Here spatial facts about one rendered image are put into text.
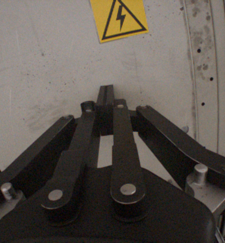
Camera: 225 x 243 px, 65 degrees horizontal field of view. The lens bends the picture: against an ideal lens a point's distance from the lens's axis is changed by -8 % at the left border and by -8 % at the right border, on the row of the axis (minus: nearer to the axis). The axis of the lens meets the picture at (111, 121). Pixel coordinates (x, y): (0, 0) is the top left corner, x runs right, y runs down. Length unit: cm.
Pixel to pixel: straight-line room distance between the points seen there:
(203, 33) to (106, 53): 23
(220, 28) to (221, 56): 5
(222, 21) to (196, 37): 6
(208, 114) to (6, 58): 39
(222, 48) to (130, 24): 24
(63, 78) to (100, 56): 5
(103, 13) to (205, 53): 24
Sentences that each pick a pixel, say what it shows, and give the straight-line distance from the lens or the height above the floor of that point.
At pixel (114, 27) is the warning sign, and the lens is 22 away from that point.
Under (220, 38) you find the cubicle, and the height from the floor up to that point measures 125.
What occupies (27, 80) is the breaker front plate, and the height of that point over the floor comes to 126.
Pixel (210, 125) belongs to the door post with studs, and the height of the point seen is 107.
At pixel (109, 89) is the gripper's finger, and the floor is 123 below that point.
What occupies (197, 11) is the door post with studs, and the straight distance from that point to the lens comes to 40.
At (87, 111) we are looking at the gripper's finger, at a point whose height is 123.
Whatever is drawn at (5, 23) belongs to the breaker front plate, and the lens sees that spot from 25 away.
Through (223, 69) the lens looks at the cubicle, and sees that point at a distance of 43.
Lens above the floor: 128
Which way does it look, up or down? 23 degrees down
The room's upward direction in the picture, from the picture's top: 14 degrees counter-clockwise
